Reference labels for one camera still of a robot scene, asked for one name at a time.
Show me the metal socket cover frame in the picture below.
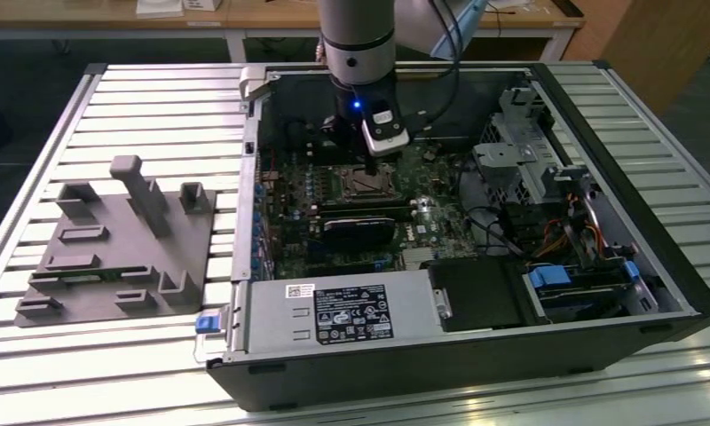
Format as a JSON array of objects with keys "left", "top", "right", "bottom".
[{"left": 341, "top": 164, "right": 398, "bottom": 200}]

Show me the black wire bundle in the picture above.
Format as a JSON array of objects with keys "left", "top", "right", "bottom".
[{"left": 465, "top": 204, "right": 529, "bottom": 257}]

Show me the grey metal drive cage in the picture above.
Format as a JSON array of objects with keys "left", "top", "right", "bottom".
[{"left": 471, "top": 86, "right": 594, "bottom": 206}]

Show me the black open PC case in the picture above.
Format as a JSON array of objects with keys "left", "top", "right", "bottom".
[{"left": 203, "top": 60, "right": 710, "bottom": 412}]

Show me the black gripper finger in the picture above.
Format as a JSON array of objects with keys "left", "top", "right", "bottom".
[
  {"left": 354, "top": 130, "right": 378, "bottom": 178},
  {"left": 318, "top": 114, "right": 373, "bottom": 178}
]

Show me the grey case handle bracket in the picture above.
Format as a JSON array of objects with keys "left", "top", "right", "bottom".
[{"left": 238, "top": 66, "right": 273, "bottom": 101}]

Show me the black graphics card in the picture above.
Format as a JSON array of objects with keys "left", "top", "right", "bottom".
[{"left": 322, "top": 215, "right": 398, "bottom": 246}]

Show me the black plastic shroud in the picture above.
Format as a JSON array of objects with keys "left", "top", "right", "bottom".
[{"left": 427, "top": 256, "right": 546, "bottom": 334}]

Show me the silver latch plate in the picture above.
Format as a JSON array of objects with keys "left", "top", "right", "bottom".
[{"left": 431, "top": 287, "right": 454, "bottom": 319}]

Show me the CPU socket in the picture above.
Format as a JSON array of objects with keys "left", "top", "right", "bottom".
[{"left": 334, "top": 163, "right": 402, "bottom": 201}]

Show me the silver chipset heatsink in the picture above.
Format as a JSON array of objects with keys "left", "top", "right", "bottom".
[{"left": 401, "top": 248, "right": 437, "bottom": 268}]

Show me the grey parts rack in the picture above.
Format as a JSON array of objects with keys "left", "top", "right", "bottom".
[{"left": 13, "top": 154, "right": 219, "bottom": 328}]

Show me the wooden desk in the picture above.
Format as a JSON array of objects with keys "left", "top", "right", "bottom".
[{"left": 0, "top": 0, "right": 587, "bottom": 63}]

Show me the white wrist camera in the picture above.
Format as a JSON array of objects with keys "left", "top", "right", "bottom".
[{"left": 359, "top": 100, "right": 411, "bottom": 157}]

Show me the black RAM slot row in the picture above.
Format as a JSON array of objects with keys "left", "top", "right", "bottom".
[
  {"left": 317, "top": 199, "right": 419, "bottom": 219},
  {"left": 305, "top": 138, "right": 402, "bottom": 164}
]

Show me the green RAM stick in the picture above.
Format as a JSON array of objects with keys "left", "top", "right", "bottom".
[{"left": 55, "top": 268, "right": 125, "bottom": 283}]

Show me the wooden cabinet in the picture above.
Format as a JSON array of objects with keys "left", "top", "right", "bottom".
[{"left": 601, "top": 0, "right": 710, "bottom": 114}]

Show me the white box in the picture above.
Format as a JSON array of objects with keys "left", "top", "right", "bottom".
[{"left": 134, "top": 0, "right": 187, "bottom": 19}]

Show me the blue case latch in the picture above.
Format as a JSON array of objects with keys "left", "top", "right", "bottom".
[{"left": 194, "top": 312, "right": 223, "bottom": 334}]

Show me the orange wire bundle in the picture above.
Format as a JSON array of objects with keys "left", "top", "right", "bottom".
[{"left": 535, "top": 220, "right": 605, "bottom": 259}]

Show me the silver CPU plate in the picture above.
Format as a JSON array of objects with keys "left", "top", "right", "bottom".
[{"left": 354, "top": 175, "right": 389, "bottom": 196}]

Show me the green motherboard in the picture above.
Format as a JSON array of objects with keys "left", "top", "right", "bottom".
[{"left": 257, "top": 141, "right": 510, "bottom": 280}]

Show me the silver power supply unit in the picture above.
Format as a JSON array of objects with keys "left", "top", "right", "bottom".
[{"left": 222, "top": 270, "right": 446, "bottom": 361}]

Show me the hard disk in blue carrier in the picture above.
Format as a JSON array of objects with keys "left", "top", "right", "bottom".
[{"left": 523, "top": 261, "right": 635, "bottom": 321}]

